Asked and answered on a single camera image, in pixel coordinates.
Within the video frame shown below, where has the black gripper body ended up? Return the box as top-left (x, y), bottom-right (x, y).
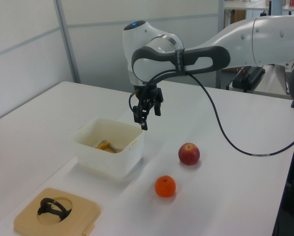
top-left (135, 85), bottom-right (164, 104)

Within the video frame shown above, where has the red apple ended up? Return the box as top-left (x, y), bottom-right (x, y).
top-left (178, 142), bottom-right (201, 166)

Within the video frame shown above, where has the white plastic container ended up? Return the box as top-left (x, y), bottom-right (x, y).
top-left (69, 117), bottom-right (144, 179)

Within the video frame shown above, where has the orange fruit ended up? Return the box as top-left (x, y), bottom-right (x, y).
top-left (154, 175), bottom-right (177, 198)

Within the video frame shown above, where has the beige container lid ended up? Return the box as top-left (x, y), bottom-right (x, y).
top-left (13, 187), bottom-right (102, 236)

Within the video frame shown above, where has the yellow toy food piece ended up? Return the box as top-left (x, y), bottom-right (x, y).
top-left (94, 139), bottom-right (124, 154)

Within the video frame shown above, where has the black box on desk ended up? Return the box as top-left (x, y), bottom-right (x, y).
top-left (232, 65), bottom-right (266, 93)

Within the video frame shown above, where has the background white desk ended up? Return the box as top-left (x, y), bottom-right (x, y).
top-left (227, 64), bottom-right (294, 100)

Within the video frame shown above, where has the black curved plastic piece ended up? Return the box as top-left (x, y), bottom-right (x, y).
top-left (37, 197), bottom-right (73, 223)

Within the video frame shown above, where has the black cable strap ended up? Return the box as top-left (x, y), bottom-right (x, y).
top-left (173, 48), bottom-right (186, 76)

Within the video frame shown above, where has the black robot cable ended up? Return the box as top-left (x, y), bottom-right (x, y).
top-left (128, 68), bottom-right (294, 157)

